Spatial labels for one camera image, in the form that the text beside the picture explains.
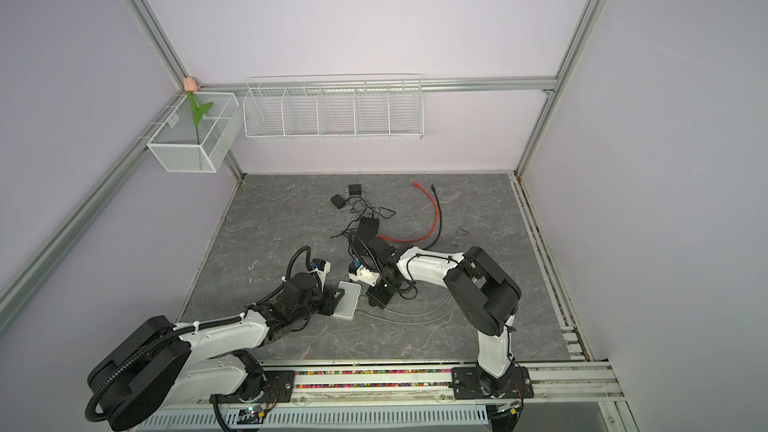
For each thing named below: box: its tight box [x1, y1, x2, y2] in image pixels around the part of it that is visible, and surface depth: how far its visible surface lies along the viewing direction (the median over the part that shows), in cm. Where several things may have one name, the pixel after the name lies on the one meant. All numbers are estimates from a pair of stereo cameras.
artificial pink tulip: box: [183, 76, 213, 145], surface depth 92 cm
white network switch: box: [332, 281, 361, 319], surface depth 88 cm
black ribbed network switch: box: [357, 217, 380, 244], surface depth 107 cm
